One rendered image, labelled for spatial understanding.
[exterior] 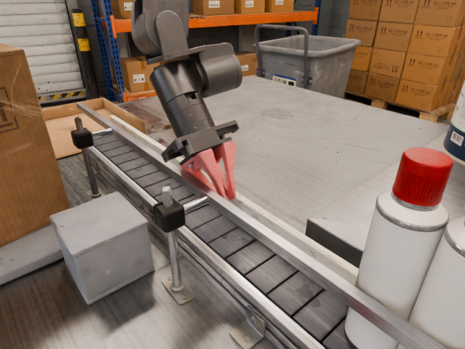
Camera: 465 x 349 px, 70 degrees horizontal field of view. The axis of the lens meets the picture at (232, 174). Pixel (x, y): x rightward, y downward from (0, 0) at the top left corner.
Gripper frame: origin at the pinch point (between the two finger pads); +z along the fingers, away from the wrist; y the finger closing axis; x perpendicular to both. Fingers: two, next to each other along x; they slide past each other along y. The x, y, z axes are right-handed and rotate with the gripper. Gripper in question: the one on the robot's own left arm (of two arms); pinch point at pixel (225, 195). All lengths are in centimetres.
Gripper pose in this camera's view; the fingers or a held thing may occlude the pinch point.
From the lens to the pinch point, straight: 46.4
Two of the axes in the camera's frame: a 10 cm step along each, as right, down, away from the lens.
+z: 4.2, 9.0, -0.5
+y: 7.6, -3.3, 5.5
